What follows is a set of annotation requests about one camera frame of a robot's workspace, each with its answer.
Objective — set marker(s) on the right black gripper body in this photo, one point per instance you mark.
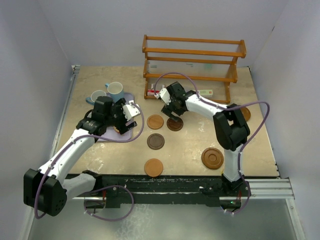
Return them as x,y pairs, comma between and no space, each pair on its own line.
173,107

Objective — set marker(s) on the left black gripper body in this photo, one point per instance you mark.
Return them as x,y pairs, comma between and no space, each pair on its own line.
118,119

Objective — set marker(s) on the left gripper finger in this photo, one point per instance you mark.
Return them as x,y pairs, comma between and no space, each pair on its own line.
122,130
131,124

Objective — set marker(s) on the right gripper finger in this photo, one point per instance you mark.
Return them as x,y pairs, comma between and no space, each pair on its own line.
167,111
174,118

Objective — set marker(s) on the dark walnut coaster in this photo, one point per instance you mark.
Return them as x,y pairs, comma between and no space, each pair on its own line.
175,125

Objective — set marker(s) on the light wood coaster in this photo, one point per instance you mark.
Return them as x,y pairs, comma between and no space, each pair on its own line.
155,122

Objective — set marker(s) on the dark brown coaster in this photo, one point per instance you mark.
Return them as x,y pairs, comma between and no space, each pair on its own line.
155,141

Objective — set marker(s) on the orange terracotta coaster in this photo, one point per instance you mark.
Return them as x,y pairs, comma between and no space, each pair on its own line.
153,167

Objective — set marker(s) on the ringed brown wooden coaster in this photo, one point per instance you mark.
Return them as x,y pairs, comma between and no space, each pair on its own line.
212,158

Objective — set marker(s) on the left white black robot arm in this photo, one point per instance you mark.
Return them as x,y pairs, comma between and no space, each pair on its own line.
47,188

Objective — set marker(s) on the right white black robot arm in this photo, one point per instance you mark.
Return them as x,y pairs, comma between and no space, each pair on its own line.
231,128

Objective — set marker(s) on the lavender plastic tray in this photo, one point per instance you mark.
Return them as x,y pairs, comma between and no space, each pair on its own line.
112,134

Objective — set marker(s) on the red white small box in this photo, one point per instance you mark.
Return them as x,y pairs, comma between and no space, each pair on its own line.
152,92

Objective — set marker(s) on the green white long box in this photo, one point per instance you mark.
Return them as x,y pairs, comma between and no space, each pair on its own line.
206,93

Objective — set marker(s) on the light blue tall mug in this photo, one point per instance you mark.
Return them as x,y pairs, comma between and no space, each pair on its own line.
115,90

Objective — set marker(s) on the teal mug white inside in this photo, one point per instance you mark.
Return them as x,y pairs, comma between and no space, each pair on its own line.
94,96

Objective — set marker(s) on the wooden three-tier shelf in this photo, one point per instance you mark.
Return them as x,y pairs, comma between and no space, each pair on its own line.
210,60

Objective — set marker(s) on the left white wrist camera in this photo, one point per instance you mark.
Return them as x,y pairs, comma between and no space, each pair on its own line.
130,111

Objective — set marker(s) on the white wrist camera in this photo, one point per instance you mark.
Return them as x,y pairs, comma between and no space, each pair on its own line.
164,95
130,111

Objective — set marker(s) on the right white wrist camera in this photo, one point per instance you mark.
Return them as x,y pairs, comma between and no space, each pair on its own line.
164,95

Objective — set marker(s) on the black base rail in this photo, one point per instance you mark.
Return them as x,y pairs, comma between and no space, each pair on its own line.
208,190

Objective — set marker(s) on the aluminium frame rail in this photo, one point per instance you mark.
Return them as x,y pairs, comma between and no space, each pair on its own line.
278,189

